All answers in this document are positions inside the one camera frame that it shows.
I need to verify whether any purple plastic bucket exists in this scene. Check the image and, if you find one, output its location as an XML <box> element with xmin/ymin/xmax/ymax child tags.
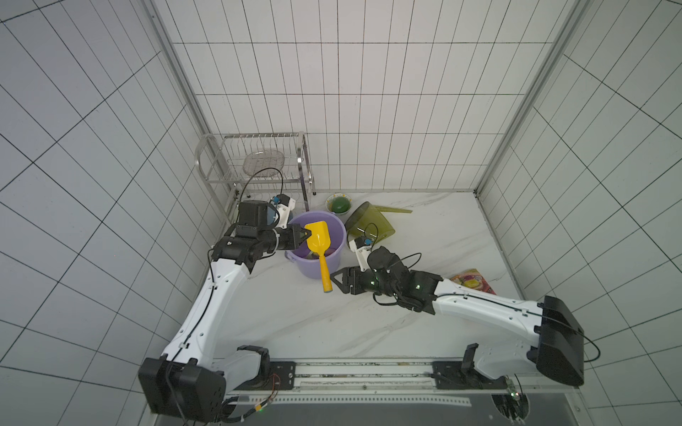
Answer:
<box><xmin>285</xmin><ymin>211</ymin><xmax>346</xmax><ymax>280</ymax></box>

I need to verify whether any yellow plastic toy shovel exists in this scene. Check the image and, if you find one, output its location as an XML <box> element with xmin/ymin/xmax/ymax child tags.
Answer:
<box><xmin>305</xmin><ymin>221</ymin><xmax>333</xmax><ymax>293</ymax></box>

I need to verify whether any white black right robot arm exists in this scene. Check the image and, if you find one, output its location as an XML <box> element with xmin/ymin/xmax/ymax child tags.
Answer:
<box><xmin>330</xmin><ymin>247</ymin><xmax>588</xmax><ymax>387</ymax></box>

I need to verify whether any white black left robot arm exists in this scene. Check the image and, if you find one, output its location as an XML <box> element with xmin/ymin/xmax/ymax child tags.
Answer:
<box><xmin>138</xmin><ymin>193</ymin><xmax>311</xmax><ymax>424</ymax></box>

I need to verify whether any small bowl with green ball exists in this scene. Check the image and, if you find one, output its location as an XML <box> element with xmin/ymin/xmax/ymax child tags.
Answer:
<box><xmin>325</xmin><ymin>193</ymin><xmax>353</xmax><ymax>216</ymax></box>

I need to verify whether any clear glass plate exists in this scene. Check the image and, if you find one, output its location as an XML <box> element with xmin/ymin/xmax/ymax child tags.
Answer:
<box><xmin>242</xmin><ymin>149</ymin><xmax>285</xmax><ymax>177</ymax></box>

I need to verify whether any metal dish rack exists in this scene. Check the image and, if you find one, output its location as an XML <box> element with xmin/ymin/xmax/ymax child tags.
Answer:
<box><xmin>195</xmin><ymin>132</ymin><xmax>316</xmax><ymax>226</ymax></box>

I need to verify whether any colourful snack packet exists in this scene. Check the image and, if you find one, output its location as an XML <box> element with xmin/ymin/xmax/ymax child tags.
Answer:
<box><xmin>450</xmin><ymin>268</ymin><xmax>496</xmax><ymax>295</ymax></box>

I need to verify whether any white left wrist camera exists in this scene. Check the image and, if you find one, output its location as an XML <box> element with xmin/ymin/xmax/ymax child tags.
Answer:
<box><xmin>271</xmin><ymin>193</ymin><xmax>296</xmax><ymax>229</ymax></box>

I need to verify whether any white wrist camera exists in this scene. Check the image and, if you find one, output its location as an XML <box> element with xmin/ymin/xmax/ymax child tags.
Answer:
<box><xmin>271</xmin><ymin>193</ymin><xmax>296</xmax><ymax>229</ymax></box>
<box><xmin>349</xmin><ymin>237</ymin><xmax>373</xmax><ymax>272</ymax></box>

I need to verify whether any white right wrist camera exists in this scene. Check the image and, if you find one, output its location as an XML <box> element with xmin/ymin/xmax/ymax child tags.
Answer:
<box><xmin>349</xmin><ymin>237</ymin><xmax>373</xmax><ymax>272</ymax></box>

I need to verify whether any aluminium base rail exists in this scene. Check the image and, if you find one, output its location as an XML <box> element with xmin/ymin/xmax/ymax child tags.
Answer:
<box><xmin>143</xmin><ymin>357</ymin><xmax>587</xmax><ymax>411</ymax></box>

